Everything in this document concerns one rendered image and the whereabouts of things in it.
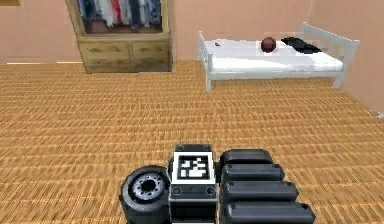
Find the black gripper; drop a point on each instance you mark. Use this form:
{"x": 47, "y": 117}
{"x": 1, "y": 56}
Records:
{"x": 145, "y": 193}

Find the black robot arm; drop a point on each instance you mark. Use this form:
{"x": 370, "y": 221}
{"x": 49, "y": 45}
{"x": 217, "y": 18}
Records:
{"x": 256, "y": 193}

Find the wooden wardrobe with clothes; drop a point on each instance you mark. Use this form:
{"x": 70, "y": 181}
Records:
{"x": 125, "y": 50}

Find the small dark object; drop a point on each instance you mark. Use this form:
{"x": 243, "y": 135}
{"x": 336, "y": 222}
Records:
{"x": 217, "y": 44}

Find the white bed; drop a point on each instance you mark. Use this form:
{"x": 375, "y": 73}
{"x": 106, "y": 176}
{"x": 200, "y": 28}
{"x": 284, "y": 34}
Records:
{"x": 266, "y": 61}

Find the brown ball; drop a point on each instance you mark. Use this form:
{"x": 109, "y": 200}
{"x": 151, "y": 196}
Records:
{"x": 268, "y": 44}

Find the black cloth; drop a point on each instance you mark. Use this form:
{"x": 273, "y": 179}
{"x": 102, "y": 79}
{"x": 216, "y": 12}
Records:
{"x": 300, "y": 45}

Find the wooden framed picture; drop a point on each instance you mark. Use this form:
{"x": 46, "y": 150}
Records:
{"x": 9, "y": 2}

